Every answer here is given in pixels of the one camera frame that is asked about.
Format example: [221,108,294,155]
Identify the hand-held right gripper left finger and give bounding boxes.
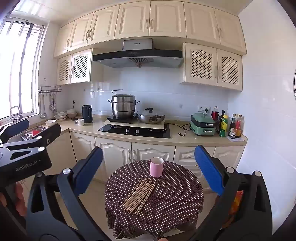
[26,146,109,241]

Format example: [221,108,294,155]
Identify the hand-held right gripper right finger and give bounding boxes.
[190,145,272,241]

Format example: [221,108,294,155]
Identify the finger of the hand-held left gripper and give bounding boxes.
[0,119,30,144]
[0,123,62,149]

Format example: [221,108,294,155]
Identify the pink cup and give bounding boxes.
[150,157,164,178]

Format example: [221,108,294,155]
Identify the bunch of wooden chopsticks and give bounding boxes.
[122,178,156,215]

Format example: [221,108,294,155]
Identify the hanging metal utensils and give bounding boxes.
[49,93,57,112]

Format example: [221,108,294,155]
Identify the person's left hand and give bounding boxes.
[0,183,28,217]

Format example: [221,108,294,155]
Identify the steel kitchen sink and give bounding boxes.
[21,125,49,141]

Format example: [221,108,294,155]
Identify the metal sink faucet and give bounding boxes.
[10,106,23,122]

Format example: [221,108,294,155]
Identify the metal ladle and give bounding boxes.
[39,93,45,119]

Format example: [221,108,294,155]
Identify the stacked white dishes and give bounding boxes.
[54,109,79,121]

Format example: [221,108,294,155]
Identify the cream base cabinets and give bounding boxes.
[69,131,245,186]

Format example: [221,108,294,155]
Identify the orange oil bottles on floor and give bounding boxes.
[231,191,244,216]

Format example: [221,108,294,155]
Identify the green electric grill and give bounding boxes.
[190,113,217,136]

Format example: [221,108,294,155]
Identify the yellow green plastic bottle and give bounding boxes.
[219,115,229,138]

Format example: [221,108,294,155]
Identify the black kettle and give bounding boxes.
[82,105,93,123]

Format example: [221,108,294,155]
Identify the brown polka dot tablecloth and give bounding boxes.
[105,160,204,240]

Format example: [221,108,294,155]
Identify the dark green oil bottle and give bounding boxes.
[217,110,226,135]

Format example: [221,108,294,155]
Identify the dark sauce bottle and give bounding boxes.
[229,113,236,137]

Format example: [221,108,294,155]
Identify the red label sauce bottle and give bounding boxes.
[235,115,242,138]

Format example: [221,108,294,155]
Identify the barred window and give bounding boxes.
[0,20,45,118]

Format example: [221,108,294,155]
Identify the black induction cooker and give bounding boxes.
[106,115,137,124]

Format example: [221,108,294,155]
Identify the black glass gas hob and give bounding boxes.
[98,124,171,139]

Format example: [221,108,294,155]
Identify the stainless steel steamer pot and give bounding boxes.
[107,89,141,118]

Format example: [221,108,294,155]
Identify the beige stone slab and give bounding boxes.
[103,118,166,131]

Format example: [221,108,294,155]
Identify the glass wok lid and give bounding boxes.
[137,108,165,116]

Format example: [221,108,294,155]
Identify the grey range hood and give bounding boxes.
[92,39,184,69]

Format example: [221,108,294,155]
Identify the metal wall rack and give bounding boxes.
[38,86,62,94]

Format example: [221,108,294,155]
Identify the black power cable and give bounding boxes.
[165,123,191,137]

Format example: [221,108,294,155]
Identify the cream lattice door wall cabinet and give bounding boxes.
[57,48,93,86]
[180,42,243,91]

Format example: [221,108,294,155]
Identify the steel wok with black handle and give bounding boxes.
[136,108,166,124]

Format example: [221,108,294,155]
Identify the cream upper wall cabinets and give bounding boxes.
[54,1,247,58]

